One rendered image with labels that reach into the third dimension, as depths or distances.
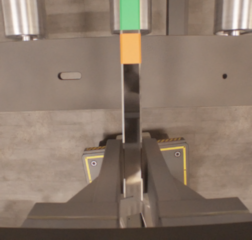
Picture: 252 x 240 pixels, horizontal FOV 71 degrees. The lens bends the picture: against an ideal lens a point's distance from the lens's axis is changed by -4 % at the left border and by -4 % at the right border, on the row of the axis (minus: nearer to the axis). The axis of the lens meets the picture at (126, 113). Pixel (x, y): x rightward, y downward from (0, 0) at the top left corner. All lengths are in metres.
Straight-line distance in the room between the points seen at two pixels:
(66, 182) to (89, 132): 0.52
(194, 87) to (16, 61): 0.23
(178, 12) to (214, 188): 1.59
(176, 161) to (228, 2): 0.96
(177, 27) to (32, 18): 0.42
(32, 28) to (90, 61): 0.35
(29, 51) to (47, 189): 1.69
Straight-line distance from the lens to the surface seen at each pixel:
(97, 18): 1.45
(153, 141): 0.16
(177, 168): 1.31
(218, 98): 0.27
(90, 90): 0.24
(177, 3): 0.67
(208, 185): 1.89
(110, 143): 0.15
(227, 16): 0.59
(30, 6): 0.58
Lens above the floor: 1.40
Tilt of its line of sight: 76 degrees down
